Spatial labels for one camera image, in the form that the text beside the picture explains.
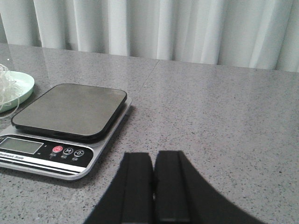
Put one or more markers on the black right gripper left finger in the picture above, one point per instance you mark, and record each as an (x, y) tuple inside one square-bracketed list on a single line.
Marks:
[(129, 197)]

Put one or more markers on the silver black kitchen scale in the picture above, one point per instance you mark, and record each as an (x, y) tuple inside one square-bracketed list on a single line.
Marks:
[(63, 132)]

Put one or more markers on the white pleated curtain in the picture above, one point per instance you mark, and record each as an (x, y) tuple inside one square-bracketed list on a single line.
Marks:
[(247, 33)]

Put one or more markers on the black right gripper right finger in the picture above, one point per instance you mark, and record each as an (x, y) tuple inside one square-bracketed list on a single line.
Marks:
[(183, 196)]

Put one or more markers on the white vermicelli noodle bundle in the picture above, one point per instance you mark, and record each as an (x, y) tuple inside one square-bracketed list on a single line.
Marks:
[(9, 90)]

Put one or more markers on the light green round plate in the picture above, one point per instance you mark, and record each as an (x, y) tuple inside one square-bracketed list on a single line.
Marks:
[(26, 82)]

